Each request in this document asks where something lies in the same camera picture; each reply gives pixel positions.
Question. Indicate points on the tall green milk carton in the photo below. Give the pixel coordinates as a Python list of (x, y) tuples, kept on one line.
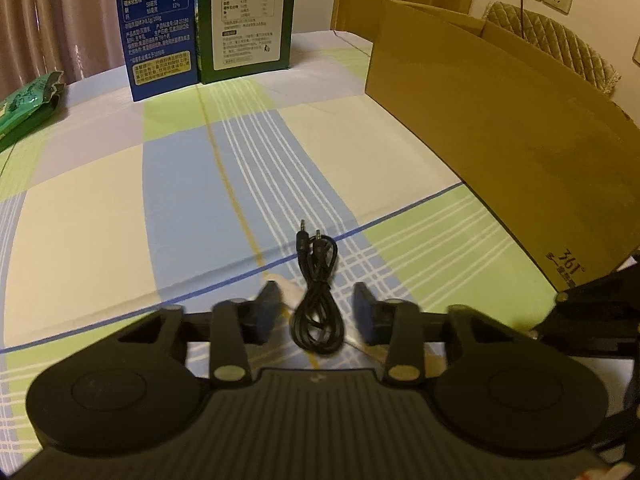
[(245, 20)]

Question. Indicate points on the beige curtain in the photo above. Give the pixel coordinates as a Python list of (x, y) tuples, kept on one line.
[(60, 15)]

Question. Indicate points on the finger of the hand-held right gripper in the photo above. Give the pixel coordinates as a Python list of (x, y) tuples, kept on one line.
[(600, 280), (590, 337)]

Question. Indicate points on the tall blue milk carton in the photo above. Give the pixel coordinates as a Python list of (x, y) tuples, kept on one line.
[(160, 35)]

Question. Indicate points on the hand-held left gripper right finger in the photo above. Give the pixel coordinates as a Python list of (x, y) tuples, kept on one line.
[(367, 315)]

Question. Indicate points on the quilted chair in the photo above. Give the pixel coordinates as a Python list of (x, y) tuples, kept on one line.
[(565, 40)]

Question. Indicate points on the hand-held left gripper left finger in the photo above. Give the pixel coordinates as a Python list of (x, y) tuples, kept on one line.
[(265, 312)]

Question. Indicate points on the brown cardboard box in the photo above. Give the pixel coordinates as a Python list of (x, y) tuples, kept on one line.
[(475, 110)]

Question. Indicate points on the green wet wipes pack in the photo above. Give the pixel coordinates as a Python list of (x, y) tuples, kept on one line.
[(25, 105)]

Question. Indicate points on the plaid cloth desktop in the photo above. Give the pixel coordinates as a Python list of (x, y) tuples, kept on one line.
[(100, 185)]

